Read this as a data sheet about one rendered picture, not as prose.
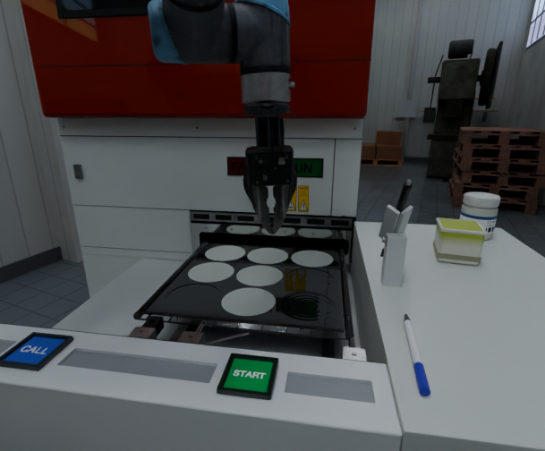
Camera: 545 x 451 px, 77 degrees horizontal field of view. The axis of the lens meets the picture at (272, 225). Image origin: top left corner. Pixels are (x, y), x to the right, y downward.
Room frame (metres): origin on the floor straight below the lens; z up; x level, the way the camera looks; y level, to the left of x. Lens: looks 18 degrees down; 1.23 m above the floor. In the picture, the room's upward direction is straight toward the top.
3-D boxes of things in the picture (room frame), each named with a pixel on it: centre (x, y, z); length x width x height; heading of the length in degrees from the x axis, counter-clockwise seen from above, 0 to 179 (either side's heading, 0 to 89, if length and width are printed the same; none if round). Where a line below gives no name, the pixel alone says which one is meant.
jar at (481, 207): (0.74, -0.46, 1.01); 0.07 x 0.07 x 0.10
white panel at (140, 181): (0.92, 0.18, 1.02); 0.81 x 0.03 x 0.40; 81
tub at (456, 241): (0.61, -0.35, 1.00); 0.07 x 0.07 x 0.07; 72
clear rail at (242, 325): (0.49, 0.06, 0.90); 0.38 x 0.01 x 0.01; 81
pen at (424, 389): (0.34, -0.17, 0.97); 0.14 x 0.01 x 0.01; 167
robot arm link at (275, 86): (0.56, 0.01, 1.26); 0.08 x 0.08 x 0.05
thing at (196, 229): (0.88, 0.01, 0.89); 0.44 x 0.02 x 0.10; 81
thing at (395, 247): (0.52, -0.20, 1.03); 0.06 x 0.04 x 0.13; 171
